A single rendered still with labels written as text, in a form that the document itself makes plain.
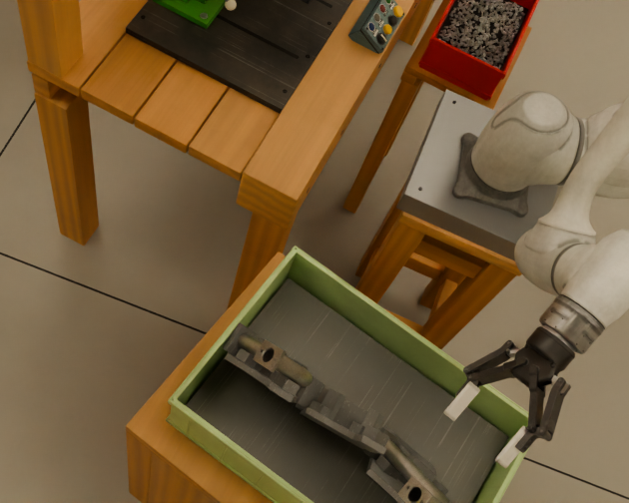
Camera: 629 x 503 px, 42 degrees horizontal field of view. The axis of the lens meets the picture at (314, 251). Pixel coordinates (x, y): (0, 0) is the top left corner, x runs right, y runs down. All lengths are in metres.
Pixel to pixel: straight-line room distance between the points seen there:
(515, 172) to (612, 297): 0.54
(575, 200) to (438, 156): 0.54
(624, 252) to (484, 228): 0.58
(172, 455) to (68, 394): 0.91
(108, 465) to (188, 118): 1.09
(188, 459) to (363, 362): 0.41
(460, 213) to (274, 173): 0.43
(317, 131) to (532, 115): 0.50
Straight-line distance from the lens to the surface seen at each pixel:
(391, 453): 1.60
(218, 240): 2.77
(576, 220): 1.50
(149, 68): 2.01
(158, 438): 1.73
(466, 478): 1.78
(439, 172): 1.95
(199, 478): 1.72
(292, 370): 1.40
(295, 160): 1.89
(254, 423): 1.69
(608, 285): 1.37
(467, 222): 1.90
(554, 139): 1.78
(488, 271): 2.05
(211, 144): 1.90
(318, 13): 2.16
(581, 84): 3.61
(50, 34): 1.89
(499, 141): 1.80
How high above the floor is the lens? 2.48
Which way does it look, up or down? 62 degrees down
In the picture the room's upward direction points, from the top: 24 degrees clockwise
